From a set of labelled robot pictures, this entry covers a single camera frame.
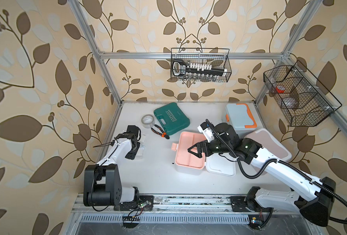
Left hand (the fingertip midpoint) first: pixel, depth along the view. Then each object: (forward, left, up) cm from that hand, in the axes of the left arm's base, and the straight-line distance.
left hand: (132, 149), depth 87 cm
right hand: (-7, -35, +16) cm, 39 cm away
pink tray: (-7, -31, +5) cm, 32 cm away
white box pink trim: (-11, -48, +5) cm, 50 cm away
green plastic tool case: (+26, -23, -1) cm, 34 cm away
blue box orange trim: (+18, -66, +10) cm, 70 cm away
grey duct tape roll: (+26, -5, -5) cm, 27 cm away
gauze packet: (+5, -4, -5) cm, 8 cm away
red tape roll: (+23, -84, +29) cm, 92 cm away
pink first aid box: (0, -80, +7) cm, 80 cm away
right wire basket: (+13, -91, +30) cm, 97 cm away
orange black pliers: (+14, -17, -5) cm, 22 cm away
